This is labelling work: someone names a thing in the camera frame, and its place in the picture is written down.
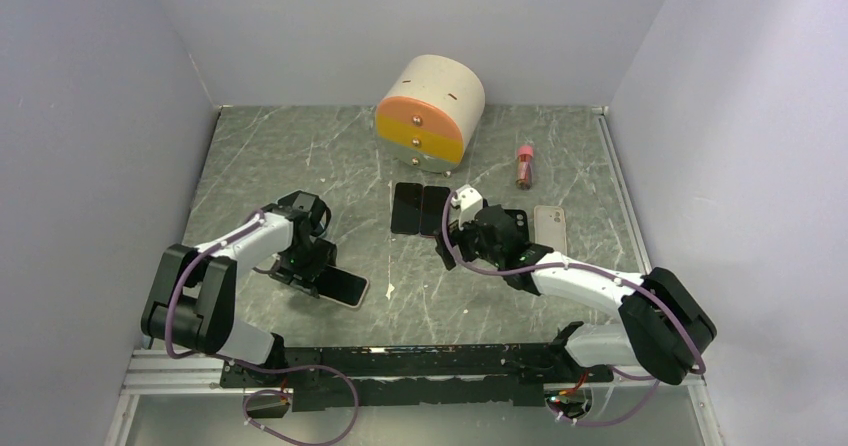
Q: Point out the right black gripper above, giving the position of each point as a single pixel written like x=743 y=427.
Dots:
x=458 y=236

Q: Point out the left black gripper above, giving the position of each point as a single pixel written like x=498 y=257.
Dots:
x=325 y=253

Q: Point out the purple bare phone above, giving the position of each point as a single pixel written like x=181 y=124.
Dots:
x=433 y=200

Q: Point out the bare black phone removed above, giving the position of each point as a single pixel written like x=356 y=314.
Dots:
x=406 y=208

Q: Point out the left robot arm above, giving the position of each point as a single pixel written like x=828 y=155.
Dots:
x=192 y=302

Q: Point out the pink capped marker tube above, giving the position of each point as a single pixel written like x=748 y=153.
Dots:
x=524 y=175

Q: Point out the round pastel drawer cabinet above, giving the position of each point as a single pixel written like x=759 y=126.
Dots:
x=429 y=115

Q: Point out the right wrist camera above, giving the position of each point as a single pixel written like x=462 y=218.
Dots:
x=467 y=201

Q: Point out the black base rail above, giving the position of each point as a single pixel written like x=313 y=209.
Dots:
x=520 y=374

